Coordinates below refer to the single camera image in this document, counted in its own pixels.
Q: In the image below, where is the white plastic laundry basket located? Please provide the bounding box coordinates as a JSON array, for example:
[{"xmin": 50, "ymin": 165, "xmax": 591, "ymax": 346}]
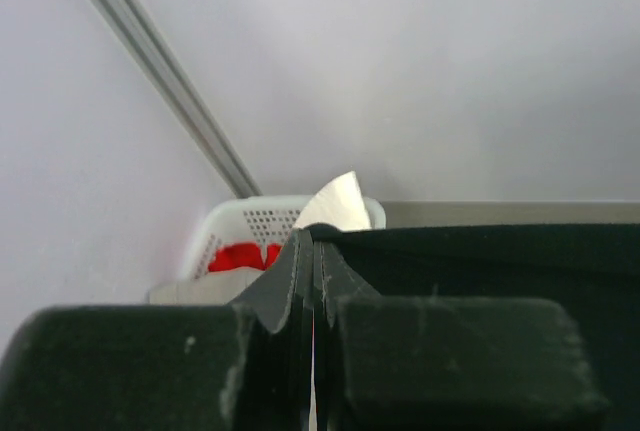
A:
[{"xmin": 145, "ymin": 194, "xmax": 387, "ymax": 305}]

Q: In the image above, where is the left corner aluminium post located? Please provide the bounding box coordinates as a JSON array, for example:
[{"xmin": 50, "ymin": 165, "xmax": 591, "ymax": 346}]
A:
[{"xmin": 91, "ymin": 0, "xmax": 261, "ymax": 198}]

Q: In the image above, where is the white and red garment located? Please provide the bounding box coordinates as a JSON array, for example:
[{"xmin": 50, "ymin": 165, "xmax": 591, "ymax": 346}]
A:
[{"xmin": 208, "ymin": 171, "xmax": 386, "ymax": 273}]

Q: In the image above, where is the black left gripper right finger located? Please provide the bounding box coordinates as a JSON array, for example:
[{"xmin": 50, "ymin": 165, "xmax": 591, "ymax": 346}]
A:
[{"xmin": 312, "ymin": 240, "xmax": 611, "ymax": 431}]

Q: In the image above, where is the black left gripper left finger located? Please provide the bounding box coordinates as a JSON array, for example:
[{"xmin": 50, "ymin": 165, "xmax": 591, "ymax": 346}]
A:
[{"xmin": 0, "ymin": 228, "xmax": 315, "ymax": 431}]

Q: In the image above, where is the black t shirt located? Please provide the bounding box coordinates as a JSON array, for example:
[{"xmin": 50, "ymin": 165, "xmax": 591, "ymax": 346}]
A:
[{"xmin": 309, "ymin": 222, "xmax": 640, "ymax": 431}]

